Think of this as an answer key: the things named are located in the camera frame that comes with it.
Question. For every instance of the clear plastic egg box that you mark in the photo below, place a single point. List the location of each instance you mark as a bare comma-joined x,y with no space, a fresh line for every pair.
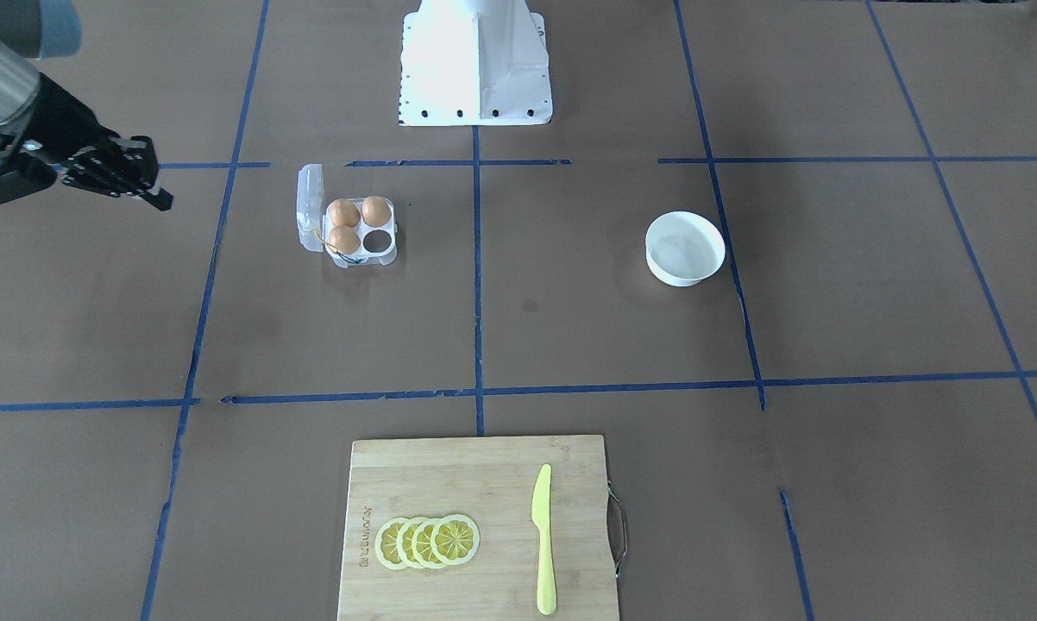
378,245

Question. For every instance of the back lemon slice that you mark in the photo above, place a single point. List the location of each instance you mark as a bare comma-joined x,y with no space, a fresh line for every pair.
388,544

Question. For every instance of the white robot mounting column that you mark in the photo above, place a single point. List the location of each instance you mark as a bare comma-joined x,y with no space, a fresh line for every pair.
474,63

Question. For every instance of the lower brown egg in box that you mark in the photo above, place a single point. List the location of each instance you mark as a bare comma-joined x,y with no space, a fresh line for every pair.
343,213

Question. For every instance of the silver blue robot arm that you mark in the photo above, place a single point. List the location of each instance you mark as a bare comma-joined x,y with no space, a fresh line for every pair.
31,31

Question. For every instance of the brown egg from bowl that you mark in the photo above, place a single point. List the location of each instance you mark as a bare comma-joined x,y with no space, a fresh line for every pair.
376,211

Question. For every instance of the wooden cutting board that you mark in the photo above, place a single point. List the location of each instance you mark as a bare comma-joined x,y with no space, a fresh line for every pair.
491,480

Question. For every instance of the white ceramic bowl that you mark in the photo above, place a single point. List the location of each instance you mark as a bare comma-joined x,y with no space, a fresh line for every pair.
681,248

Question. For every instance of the yellow plastic knife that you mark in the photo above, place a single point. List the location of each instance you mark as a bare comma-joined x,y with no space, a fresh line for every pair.
546,593

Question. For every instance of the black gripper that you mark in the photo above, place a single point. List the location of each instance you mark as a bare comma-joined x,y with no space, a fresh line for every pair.
55,113

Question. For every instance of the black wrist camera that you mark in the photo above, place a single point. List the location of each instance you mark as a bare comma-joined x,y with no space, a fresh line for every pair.
21,174

